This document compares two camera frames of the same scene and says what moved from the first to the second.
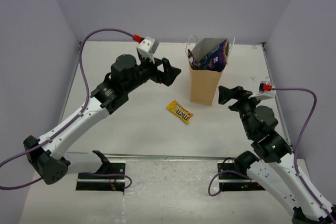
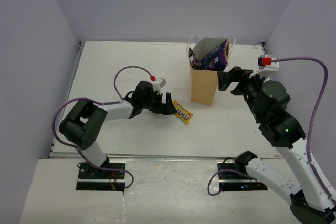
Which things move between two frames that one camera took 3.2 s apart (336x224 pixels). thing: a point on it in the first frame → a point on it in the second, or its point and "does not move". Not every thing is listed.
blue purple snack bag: x=216 y=60 does not move
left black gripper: x=158 y=71 → x=159 y=104
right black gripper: x=227 y=94 → x=226 y=78
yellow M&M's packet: x=179 y=112 does not move
